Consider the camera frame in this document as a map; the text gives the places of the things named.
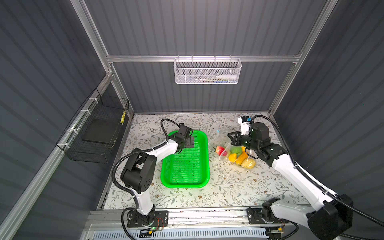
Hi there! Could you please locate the white wire wall basket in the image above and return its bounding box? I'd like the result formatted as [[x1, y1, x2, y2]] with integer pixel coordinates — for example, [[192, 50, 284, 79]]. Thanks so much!
[[173, 57, 242, 85]]

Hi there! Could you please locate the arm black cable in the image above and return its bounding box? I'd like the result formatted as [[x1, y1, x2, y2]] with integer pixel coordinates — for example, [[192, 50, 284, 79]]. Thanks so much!
[[251, 114, 384, 240], [111, 118, 182, 240]]

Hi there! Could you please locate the red apple slice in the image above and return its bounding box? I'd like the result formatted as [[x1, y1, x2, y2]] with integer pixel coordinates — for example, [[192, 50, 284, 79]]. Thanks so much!
[[215, 146, 228, 157]]

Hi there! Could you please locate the green plastic basket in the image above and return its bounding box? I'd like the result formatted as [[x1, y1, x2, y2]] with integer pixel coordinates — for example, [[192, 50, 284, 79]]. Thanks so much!
[[161, 131, 210, 189]]

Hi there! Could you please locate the white tube in basket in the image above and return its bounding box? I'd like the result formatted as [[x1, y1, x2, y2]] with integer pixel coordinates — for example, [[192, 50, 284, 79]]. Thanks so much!
[[215, 75, 238, 82]]

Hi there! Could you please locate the small yellow lemon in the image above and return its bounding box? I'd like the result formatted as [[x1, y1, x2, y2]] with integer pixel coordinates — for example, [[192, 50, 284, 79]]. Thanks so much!
[[228, 153, 238, 163]]

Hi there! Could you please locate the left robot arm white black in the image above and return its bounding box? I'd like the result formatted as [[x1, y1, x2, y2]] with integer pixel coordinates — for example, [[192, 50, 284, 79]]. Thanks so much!
[[112, 119, 193, 217]]

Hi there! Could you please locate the orange carrot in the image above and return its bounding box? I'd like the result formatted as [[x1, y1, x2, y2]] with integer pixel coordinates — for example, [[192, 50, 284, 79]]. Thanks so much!
[[235, 152, 249, 166]]

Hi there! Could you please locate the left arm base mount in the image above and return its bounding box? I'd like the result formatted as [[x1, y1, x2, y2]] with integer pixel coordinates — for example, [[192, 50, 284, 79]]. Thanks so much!
[[126, 210, 169, 228]]

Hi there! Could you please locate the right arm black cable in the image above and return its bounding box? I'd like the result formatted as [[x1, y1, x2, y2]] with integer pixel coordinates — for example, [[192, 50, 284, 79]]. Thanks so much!
[[251, 114, 384, 240]]

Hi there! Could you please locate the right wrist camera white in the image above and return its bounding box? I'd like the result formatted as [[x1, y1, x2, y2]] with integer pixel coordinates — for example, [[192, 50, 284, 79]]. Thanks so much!
[[238, 116, 252, 136]]

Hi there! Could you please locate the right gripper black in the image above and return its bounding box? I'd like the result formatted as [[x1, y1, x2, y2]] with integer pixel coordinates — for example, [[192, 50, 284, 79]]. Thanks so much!
[[227, 131, 258, 152]]

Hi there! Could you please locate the clear zip top bag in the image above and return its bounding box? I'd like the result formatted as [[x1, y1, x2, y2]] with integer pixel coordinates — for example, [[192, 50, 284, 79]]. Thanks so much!
[[208, 131, 257, 170]]

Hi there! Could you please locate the green apple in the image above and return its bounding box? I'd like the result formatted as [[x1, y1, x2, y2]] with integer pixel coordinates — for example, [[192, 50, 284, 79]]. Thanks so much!
[[230, 146, 243, 156]]

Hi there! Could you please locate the black wire wall basket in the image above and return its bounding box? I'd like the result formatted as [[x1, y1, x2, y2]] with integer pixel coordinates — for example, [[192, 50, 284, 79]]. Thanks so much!
[[57, 90, 130, 164]]

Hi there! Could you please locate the yellow tag on basket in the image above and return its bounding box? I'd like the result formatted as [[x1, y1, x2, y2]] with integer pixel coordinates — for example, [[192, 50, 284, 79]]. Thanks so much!
[[120, 110, 127, 125]]

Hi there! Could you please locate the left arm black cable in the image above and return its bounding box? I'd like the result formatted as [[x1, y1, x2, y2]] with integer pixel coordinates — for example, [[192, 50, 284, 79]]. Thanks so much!
[[111, 118, 182, 240]]

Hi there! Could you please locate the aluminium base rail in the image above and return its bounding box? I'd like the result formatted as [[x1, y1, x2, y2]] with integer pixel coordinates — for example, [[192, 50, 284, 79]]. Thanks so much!
[[82, 202, 313, 235]]

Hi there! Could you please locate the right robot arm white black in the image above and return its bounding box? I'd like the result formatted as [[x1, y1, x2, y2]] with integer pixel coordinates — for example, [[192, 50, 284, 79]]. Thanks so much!
[[228, 116, 353, 240]]

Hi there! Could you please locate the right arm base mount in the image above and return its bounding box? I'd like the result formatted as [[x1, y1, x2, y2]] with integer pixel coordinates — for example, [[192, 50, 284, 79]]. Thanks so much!
[[246, 206, 289, 225]]

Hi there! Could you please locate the yellow corn piece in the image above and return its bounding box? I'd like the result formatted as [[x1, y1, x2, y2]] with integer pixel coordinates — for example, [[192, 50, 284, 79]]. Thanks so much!
[[241, 158, 256, 169]]

